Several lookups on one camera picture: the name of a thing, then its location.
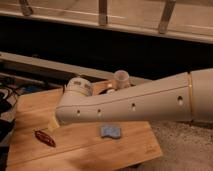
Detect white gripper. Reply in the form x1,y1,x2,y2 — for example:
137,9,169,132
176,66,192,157
48,77,93,131

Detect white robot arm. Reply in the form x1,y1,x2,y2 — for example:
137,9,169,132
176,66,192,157
48,68,213,131

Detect red chili pepper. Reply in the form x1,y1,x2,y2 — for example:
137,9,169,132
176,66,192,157
34,130,56,147

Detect ceramic cup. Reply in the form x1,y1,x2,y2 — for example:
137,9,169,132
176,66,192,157
114,70,130,89

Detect wooden table board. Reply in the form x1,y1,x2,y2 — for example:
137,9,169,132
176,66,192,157
6,89,162,171

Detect blue sponge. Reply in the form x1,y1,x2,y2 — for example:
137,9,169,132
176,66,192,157
101,125,121,139

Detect black bowl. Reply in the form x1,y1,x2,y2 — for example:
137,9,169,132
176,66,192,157
99,88,116,94

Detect black cables and devices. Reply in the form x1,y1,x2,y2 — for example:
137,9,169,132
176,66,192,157
0,76,26,144

